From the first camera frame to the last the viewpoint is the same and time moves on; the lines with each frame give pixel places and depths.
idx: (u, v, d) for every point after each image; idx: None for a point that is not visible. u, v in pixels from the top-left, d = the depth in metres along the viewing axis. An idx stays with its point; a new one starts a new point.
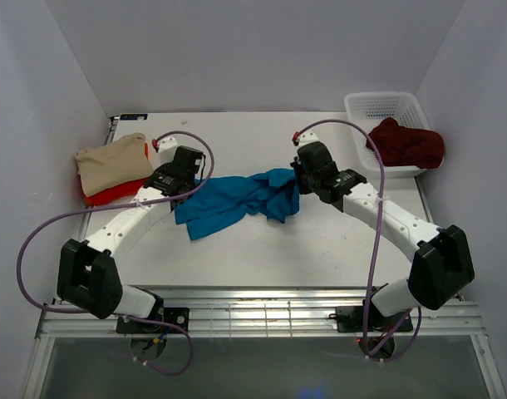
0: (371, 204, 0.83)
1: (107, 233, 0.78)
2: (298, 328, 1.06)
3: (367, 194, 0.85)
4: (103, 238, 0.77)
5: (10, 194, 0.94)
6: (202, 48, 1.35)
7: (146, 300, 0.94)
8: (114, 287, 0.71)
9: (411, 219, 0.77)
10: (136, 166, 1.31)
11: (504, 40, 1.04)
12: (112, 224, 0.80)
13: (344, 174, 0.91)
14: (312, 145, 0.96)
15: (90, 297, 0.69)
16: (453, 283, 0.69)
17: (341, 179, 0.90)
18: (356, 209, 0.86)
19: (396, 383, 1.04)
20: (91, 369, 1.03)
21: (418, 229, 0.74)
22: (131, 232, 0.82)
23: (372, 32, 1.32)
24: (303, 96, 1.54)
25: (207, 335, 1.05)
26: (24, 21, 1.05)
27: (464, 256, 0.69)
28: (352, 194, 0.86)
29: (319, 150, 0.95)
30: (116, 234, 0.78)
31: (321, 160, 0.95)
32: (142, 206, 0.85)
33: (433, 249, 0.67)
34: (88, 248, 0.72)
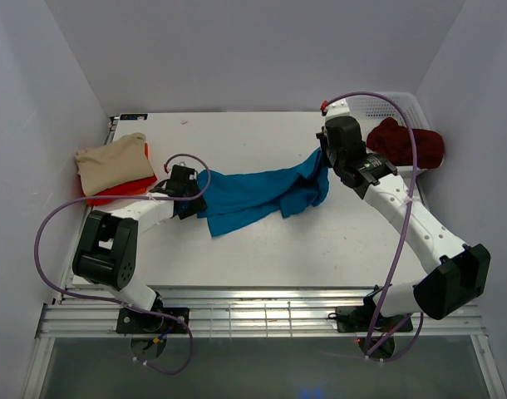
0: (398, 201, 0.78)
1: (128, 210, 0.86)
2: (298, 328, 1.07)
3: (396, 189, 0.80)
4: (123, 212, 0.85)
5: (10, 194, 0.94)
6: (202, 49, 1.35)
7: (148, 293, 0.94)
8: (127, 256, 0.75)
9: (437, 229, 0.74)
10: (137, 168, 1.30)
11: (504, 41, 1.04)
12: (132, 205, 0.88)
13: (374, 160, 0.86)
14: (343, 121, 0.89)
15: (109, 262, 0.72)
16: (460, 298, 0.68)
17: (371, 165, 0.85)
18: (379, 199, 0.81)
19: (396, 383, 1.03)
20: (91, 370, 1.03)
21: (443, 243, 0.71)
22: (146, 216, 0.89)
23: (372, 32, 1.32)
24: (303, 97, 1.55)
25: (207, 335, 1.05)
26: (24, 21, 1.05)
27: (481, 276, 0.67)
28: (380, 185, 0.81)
29: (352, 129, 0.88)
30: (135, 212, 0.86)
31: (351, 139, 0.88)
32: (155, 199, 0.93)
33: (453, 268, 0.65)
34: (110, 218, 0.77)
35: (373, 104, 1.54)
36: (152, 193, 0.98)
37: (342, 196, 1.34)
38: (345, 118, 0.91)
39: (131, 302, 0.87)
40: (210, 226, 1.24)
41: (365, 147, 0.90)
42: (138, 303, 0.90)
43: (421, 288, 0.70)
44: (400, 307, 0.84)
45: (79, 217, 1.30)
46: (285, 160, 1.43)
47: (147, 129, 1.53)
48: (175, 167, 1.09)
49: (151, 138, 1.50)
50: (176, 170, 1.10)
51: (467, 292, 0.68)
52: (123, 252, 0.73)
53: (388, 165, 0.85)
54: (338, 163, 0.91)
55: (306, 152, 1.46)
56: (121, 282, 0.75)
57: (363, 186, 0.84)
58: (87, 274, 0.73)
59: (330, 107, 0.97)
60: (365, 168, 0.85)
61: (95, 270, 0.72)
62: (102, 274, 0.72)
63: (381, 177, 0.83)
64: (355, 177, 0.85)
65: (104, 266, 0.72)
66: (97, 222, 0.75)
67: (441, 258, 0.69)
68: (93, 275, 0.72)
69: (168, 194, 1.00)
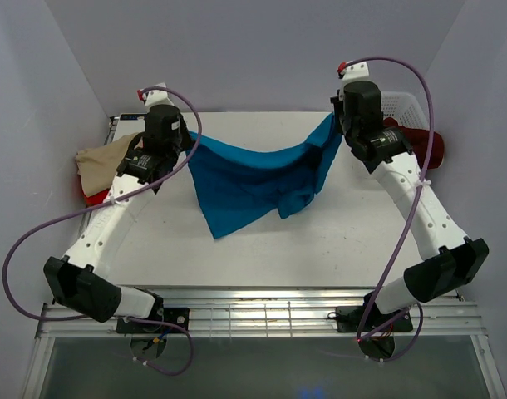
0: (408, 184, 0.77)
1: (87, 244, 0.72)
2: (298, 328, 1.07)
3: (409, 170, 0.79)
4: (83, 250, 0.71)
5: (10, 194, 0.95)
6: (203, 49, 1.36)
7: (145, 301, 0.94)
8: (106, 297, 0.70)
9: (442, 217, 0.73)
10: None
11: (504, 41, 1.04)
12: (91, 232, 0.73)
13: (390, 135, 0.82)
14: (362, 88, 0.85)
15: (87, 307, 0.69)
16: (451, 286, 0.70)
17: (386, 140, 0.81)
18: (389, 179, 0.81)
19: (396, 383, 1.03)
20: (91, 370, 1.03)
21: (445, 232, 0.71)
22: (114, 234, 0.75)
23: (372, 32, 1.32)
24: (302, 96, 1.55)
25: (207, 335, 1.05)
26: (24, 22, 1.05)
27: (475, 269, 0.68)
28: (392, 164, 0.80)
29: (371, 96, 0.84)
30: (96, 243, 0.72)
31: (369, 110, 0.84)
32: (119, 203, 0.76)
33: (452, 261, 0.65)
34: (71, 264, 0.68)
35: None
36: (118, 182, 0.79)
37: (342, 196, 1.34)
38: (364, 84, 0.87)
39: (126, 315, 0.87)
40: (211, 228, 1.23)
41: (381, 120, 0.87)
42: (132, 313, 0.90)
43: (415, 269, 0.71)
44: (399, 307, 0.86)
45: (79, 217, 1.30)
46: None
47: None
48: (150, 118, 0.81)
49: None
50: (151, 124, 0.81)
51: (457, 282, 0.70)
52: (95, 301, 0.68)
53: (404, 143, 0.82)
54: (351, 133, 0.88)
55: None
56: (110, 307, 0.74)
57: (375, 160, 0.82)
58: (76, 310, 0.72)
59: (347, 70, 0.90)
60: (379, 142, 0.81)
61: (81, 312, 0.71)
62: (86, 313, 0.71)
63: (395, 155, 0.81)
64: (366, 150, 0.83)
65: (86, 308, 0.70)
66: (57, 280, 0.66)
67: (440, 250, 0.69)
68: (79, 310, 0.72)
69: (143, 169, 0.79)
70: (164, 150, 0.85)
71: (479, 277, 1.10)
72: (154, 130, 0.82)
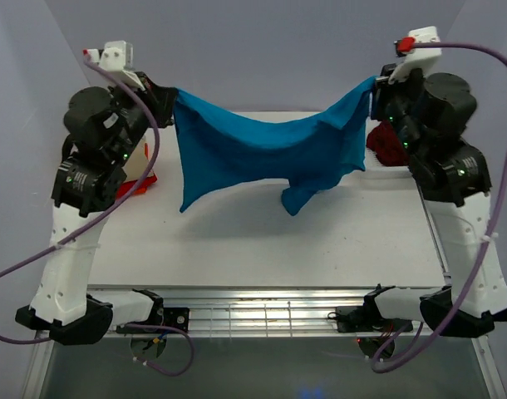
0: (474, 238, 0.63)
1: (48, 296, 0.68)
2: (299, 328, 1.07)
3: (478, 218, 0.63)
4: (46, 302, 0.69)
5: (10, 192, 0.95)
6: (203, 48, 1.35)
7: (143, 306, 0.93)
8: (86, 332, 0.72)
9: (495, 278, 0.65)
10: (137, 169, 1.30)
11: (504, 39, 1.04)
12: (47, 283, 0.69)
13: (469, 163, 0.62)
14: (457, 97, 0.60)
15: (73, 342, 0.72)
16: None
17: (464, 172, 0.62)
18: (450, 221, 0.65)
19: (396, 384, 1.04)
20: (91, 370, 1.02)
21: (494, 294, 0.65)
22: (72, 278, 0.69)
23: (372, 31, 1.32)
24: (303, 96, 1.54)
25: (207, 336, 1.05)
26: (24, 20, 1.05)
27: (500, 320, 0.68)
28: (463, 208, 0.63)
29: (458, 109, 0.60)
30: (56, 294, 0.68)
31: (453, 126, 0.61)
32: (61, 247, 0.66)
33: (490, 326, 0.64)
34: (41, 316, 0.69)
35: None
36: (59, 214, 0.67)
37: (342, 197, 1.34)
38: (456, 87, 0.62)
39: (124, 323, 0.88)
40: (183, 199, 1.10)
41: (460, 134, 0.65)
42: (130, 319, 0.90)
43: (444, 307, 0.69)
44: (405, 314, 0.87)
45: None
46: None
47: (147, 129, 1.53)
48: (70, 121, 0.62)
49: (151, 138, 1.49)
50: (76, 131, 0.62)
51: None
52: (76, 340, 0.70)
53: (483, 175, 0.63)
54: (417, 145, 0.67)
55: None
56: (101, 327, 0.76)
57: (442, 193, 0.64)
58: None
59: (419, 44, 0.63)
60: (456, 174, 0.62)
61: None
62: None
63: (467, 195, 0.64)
64: (435, 179, 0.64)
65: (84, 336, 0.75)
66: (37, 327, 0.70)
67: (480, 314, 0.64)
68: None
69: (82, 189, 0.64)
70: (105, 160, 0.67)
71: None
72: (83, 139, 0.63)
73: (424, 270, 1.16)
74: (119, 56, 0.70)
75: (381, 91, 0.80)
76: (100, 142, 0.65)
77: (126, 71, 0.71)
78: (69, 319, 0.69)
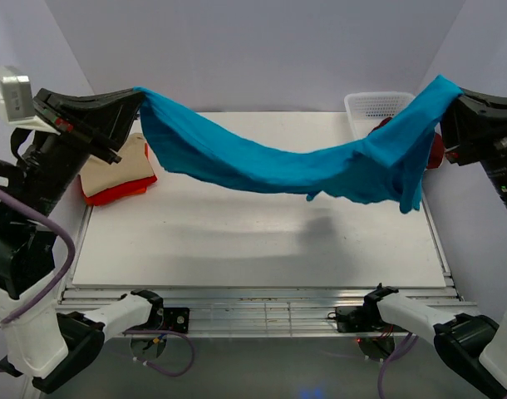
0: None
1: (18, 357, 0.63)
2: (298, 328, 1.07)
3: None
4: (19, 360, 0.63)
5: None
6: (202, 48, 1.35)
7: (142, 309, 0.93)
8: (77, 366, 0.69)
9: None
10: (136, 167, 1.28)
11: (504, 38, 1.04)
12: (12, 347, 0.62)
13: None
14: None
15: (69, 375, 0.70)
16: None
17: None
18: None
19: (396, 384, 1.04)
20: (91, 371, 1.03)
21: None
22: (30, 345, 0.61)
23: (371, 30, 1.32)
24: (302, 96, 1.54)
25: (207, 335, 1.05)
26: (24, 21, 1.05)
27: None
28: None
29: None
30: (26, 357, 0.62)
31: None
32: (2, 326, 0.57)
33: None
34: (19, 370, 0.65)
35: (373, 104, 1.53)
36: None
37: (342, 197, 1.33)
38: None
39: (123, 330, 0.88)
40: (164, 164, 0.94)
41: None
42: (130, 325, 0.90)
43: (465, 357, 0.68)
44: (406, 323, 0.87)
45: (79, 218, 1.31)
46: None
47: None
48: None
49: None
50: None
51: None
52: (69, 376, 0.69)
53: None
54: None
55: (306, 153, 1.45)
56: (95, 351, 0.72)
57: None
58: None
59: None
60: None
61: None
62: None
63: None
64: None
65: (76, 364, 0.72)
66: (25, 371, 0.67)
67: (506, 388, 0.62)
68: None
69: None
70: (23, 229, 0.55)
71: (479, 278, 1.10)
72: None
73: (423, 270, 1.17)
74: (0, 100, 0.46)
75: (455, 110, 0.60)
76: None
77: (14, 123, 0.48)
78: (50, 369, 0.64)
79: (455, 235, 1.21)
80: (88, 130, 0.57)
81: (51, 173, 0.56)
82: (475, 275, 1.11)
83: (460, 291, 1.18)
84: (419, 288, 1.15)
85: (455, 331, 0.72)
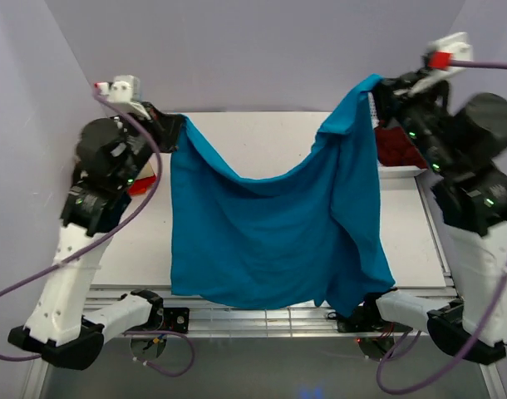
0: (494, 269, 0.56)
1: (45, 314, 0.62)
2: (299, 328, 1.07)
3: (501, 248, 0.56)
4: (41, 321, 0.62)
5: (10, 194, 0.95)
6: (202, 48, 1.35)
7: (142, 310, 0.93)
8: (81, 358, 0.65)
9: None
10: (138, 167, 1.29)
11: None
12: (46, 300, 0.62)
13: (498, 189, 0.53)
14: (500, 120, 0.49)
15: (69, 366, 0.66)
16: None
17: (493, 202, 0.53)
18: (472, 250, 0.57)
19: (396, 384, 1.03)
20: (91, 371, 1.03)
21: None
22: (71, 300, 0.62)
23: (372, 31, 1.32)
24: (302, 96, 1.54)
25: (207, 336, 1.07)
26: (24, 21, 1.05)
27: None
28: (489, 238, 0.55)
29: None
30: (53, 314, 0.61)
31: (487, 159, 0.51)
32: (65, 266, 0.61)
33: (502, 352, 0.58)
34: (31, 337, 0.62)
35: None
36: (64, 238, 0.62)
37: None
38: (498, 103, 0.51)
39: (125, 328, 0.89)
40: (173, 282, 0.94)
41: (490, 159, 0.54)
42: (128, 327, 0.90)
43: (454, 330, 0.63)
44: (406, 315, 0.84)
45: None
46: (285, 161, 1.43)
47: None
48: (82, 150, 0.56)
49: None
50: (86, 159, 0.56)
51: None
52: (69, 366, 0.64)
53: None
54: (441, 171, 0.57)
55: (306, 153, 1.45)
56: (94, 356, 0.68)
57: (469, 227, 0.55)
58: None
59: (450, 68, 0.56)
60: (488, 208, 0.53)
61: None
62: None
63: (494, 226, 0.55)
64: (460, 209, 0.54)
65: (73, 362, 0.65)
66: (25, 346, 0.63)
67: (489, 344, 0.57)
68: None
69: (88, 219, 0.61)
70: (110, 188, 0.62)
71: None
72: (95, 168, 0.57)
73: (422, 270, 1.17)
74: (126, 88, 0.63)
75: (382, 92, 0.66)
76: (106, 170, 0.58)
77: (132, 104, 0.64)
78: (64, 339, 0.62)
79: None
80: (160, 127, 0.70)
81: (144, 153, 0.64)
82: None
83: (460, 291, 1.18)
84: (420, 288, 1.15)
85: (448, 313, 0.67)
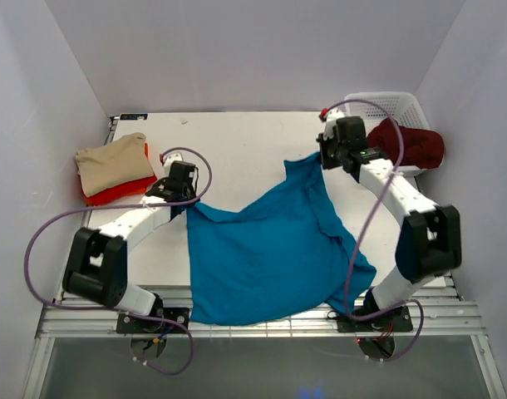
0: (383, 174, 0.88)
1: (119, 224, 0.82)
2: (298, 328, 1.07)
3: (384, 168, 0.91)
4: (114, 227, 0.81)
5: (10, 194, 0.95)
6: (202, 49, 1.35)
7: (146, 297, 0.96)
8: (120, 274, 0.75)
9: (413, 193, 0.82)
10: (137, 167, 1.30)
11: (504, 39, 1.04)
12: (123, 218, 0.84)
13: (371, 151, 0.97)
14: (352, 117, 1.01)
15: (99, 282, 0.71)
16: (440, 259, 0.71)
17: (366, 155, 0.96)
18: (368, 177, 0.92)
19: (396, 383, 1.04)
20: (92, 371, 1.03)
21: (416, 202, 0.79)
22: (139, 228, 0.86)
23: (371, 32, 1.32)
24: (302, 96, 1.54)
25: (207, 335, 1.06)
26: (24, 22, 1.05)
27: (453, 238, 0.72)
28: (370, 165, 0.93)
29: (356, 125, 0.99)
30: (126, 225, 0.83)
31: (355, 132, 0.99)
32: (149, 208, 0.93)
33: (424, 222, 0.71)
34: (100, 235, 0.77)
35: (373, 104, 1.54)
36: (146, 199, 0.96)
37: (342, 196, 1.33)
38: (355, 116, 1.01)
39: (129, 309, 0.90)
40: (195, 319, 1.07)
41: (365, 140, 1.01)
42: (134, 311, 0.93)
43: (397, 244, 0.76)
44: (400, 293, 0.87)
45: (80, 217, 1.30)
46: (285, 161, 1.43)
47: (147, 129, 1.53)
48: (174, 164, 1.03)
49: (151, 138, 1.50)
50: (175, 168, 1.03)
51: (443, 255, 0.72)
52: (110, 274, 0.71)
53: (382, 155, 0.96)
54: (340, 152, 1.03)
55: (306, 152, 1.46)
56: (112, 297, 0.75)
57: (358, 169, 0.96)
58: (80, 294, 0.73)
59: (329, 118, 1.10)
60: (362, 155, 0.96)
61: (90, 288, 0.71)
62: (92, 294, 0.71)
63: None
64: (352, 163, 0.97)
65: (95, 285, 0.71)
66: (86, 242, 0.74)
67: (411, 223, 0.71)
68: (83, 294, 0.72)
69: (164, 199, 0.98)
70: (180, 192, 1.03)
71: (479, 278, 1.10)
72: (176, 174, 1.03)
73: None
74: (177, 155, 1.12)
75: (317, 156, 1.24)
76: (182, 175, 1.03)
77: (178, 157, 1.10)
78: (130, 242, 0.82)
79: None
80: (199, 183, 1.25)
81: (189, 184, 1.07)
82: (475, 274, 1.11)
83: (460, 291, 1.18)
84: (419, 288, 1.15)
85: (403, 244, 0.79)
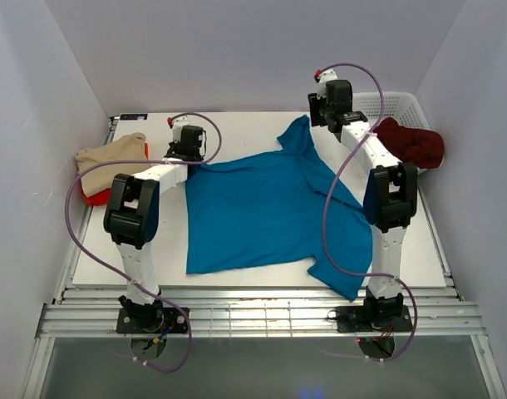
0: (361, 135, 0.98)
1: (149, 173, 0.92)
2: (298, 328, 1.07)
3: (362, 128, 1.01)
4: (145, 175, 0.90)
5: (10, 194, 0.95)
6: (202, 49, 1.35)
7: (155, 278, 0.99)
8: (154, 214, 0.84)
9: (381, 150, 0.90)
10: (137, 167, 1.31)
11: (503, 39, 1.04)
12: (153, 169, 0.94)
13: (352, 114, 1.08)
14: (339, 81, 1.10)
15: (136, 219, 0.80)
16: (398, 208, 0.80)
17: (349, 115, 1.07)
18: (348, 139, 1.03)
19: (396, 383, 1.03)
20: (91, 371, 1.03)
21: (384, 160, 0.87)
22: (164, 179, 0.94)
23: (372, 31, 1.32)
24: (302, 96, 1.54)
25: (207, 335, 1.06)
26: (24, 22, 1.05)
27: (411, 189, 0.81)
28: (350, 126, 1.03)
29: (344, 88, 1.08)
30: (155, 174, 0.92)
31: (341, 96, 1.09)
32: (169, 163, 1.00)
33: (385, 173, 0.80)
34: (134, 181, 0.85)
35: (373, 104, 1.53)
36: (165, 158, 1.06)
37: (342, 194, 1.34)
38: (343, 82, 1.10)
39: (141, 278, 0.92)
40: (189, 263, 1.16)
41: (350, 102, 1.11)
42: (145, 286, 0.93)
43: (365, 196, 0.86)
44: (385, 264, 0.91)
45: (79, 218, 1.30)
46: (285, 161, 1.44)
47: (147, 129, 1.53)
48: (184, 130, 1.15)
49: (151, 138, 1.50)
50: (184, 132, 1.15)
51: (402, 204, 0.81)
52: (147, 210, 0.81)
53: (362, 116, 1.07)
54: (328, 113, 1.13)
55: None
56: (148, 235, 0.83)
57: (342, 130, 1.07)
58: (118, 230, 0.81)
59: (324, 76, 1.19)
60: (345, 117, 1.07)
61: (127, 224, 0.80)
62: (131, 230, 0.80)
63: (370, 139, 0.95)
64: (335, 124, 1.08)
65: (132, 223, 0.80)
66: (122, 185, 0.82)
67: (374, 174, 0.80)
68: (120, 230, 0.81)
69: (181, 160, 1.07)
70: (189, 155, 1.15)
71: (479, 277, 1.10)
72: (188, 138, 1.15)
73: (422, 271, 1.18)
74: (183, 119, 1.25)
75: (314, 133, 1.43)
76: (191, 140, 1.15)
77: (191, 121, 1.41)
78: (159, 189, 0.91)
79: (455, 234, 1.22)
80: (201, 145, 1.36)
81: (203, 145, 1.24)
82: (475, 274, 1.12)
83: (460, 291, 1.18)
84: (419, 288, 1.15)
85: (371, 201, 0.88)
